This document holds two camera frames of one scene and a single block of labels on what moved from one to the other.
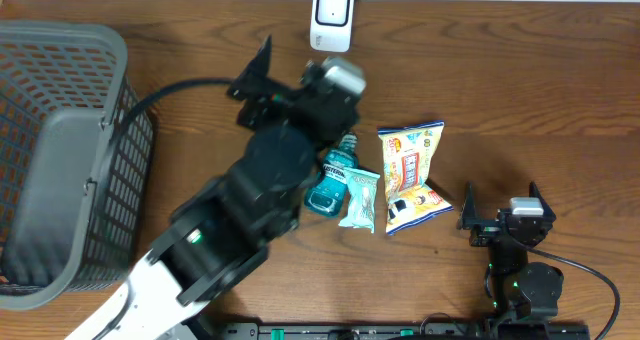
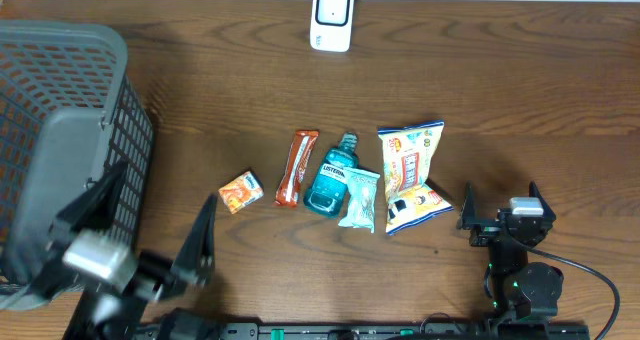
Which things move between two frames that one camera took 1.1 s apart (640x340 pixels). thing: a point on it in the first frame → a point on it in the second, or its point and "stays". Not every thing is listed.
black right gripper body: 485,232 stays
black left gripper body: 266,113 → 73,276
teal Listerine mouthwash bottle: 328,192 stays
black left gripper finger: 254,83 → 93,208
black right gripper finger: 468,210 stays
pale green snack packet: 363,199 stays
